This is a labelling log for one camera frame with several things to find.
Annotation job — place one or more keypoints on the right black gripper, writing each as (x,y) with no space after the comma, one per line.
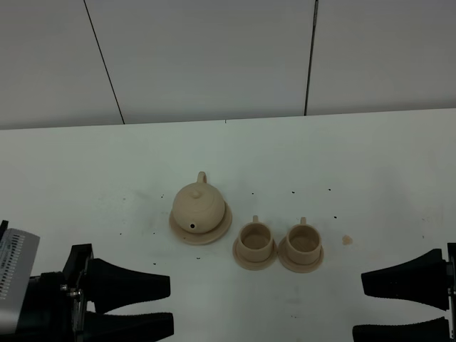
(428,279)

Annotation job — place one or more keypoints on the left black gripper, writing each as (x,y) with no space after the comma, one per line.
(55,305)

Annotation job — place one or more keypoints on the beige teapot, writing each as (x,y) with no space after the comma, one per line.
(198,207)

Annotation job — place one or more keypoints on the beige teapot saucer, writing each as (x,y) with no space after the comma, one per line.
(204,238)

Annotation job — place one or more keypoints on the left teacup saucer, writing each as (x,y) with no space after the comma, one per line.
(253,265)

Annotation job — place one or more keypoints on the teacup saucer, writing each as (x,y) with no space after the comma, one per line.
(253,265)
(285,260)

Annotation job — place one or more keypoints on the right beige teacup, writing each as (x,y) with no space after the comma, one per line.
(303,243)

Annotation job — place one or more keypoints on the beige teacup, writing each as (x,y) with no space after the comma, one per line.
(255,240)
(303,243)

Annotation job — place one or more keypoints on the right teacup saucer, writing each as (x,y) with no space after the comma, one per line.
(285,260)

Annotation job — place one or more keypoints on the left beige teacup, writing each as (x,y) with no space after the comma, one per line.
(255,240)

